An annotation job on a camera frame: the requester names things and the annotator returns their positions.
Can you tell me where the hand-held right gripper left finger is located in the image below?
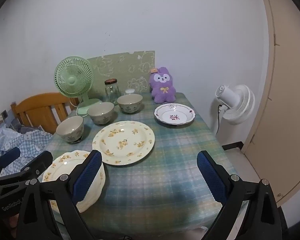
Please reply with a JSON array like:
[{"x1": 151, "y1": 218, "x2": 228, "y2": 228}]
[{"x1": 15, "y1": 149, "x2": 103, "y2": 240}]

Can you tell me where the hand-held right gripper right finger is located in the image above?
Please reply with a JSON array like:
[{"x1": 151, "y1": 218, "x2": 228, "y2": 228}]
[{"x1": 197, "y1": 151, "x2": 283, "y2": 240}]

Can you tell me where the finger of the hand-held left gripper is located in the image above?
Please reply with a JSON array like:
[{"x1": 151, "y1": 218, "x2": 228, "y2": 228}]
[
  {"x1": 0, "y1": 151, "x2": 53, "y2": 184},
  {"x1": 0, "y1": 147, "x2": 21, "y2": 178}
]

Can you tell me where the cream ceramic bowl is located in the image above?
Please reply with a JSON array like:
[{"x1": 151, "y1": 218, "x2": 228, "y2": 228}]
[
  {"x1": 87, "y1": 102, "x2": 115, "y2": 125},
  {"x1": 56, "y1": 116, "x2": 85, "y2": 144},
  {"x1": 117, "y1": 94, "x2": 143, "y2": 114}
]

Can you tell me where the blue checkered printed blanket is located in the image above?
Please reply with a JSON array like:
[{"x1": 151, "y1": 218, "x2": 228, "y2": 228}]
[{"x1": 0, "y1": 124, "x2": 53, "y2": 175}]

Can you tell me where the grey striped cloth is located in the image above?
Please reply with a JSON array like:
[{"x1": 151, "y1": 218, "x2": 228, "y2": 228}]
[{"x1": 9, "y1": 119, "x2": 47, "y2": 134}]

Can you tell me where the plaid blue green tablecloth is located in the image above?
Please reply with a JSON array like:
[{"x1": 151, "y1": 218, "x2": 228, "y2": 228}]
[{"x1": 41, "y1": 92, "x2": 248, "y2": 240}]

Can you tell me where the large yellow floral plate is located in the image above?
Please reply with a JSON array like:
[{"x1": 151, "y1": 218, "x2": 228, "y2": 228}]
[{"x1": 92, "y1": 121, "x2": 156, "y2": 166}]

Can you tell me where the wooden bed headboard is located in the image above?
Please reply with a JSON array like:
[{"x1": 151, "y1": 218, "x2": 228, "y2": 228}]
[{"x1": 10, "y1": 92, "x2": 80, "y2": 135}]

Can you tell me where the white plate red flower print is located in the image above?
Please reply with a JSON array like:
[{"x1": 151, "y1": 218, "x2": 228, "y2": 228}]
[{"x1": 154, "y1": 103, "x2": 196, "y2": 125}]

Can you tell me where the white standing fan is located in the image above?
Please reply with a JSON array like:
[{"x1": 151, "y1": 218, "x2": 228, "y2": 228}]
[{"x1": 213, "y1": 84, "x2": 255, "y2": 135}]

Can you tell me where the glass jar dark lid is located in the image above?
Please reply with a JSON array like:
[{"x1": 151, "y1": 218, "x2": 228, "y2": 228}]
[{"x1": 104, "y1": 79, "x2": 120, "y2": 105}]

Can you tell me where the green desk fan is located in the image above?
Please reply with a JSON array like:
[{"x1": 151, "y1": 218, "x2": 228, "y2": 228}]
[{"x1": 54, "y1": 56, "x2": 103, "y2": 117}]

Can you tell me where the purple plush bunny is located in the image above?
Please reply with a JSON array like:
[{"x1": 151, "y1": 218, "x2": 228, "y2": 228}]
[{"x1": 149, "y1": 67, "x2": 177, "y2": 104}]

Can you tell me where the beige door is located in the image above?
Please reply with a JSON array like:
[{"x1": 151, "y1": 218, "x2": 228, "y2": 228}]
[{"x1": 241, "y1": 0, "x2": 300, "y2": 208}]

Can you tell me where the black power cable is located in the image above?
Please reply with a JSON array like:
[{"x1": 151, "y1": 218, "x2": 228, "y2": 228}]
[{"x1": 216, "y1": 104, "x2": 226, "y2": 135}]

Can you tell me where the white fan cable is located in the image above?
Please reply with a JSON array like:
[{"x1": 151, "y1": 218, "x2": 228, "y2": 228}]
[{"x1": 69, "y1": 99, "x2": 88, "y2": 117}]

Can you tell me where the green printed wall mat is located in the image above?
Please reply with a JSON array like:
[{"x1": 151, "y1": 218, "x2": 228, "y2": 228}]
[{"x1": 86, "y1": 51, "x2": 156, "y2": 98}]

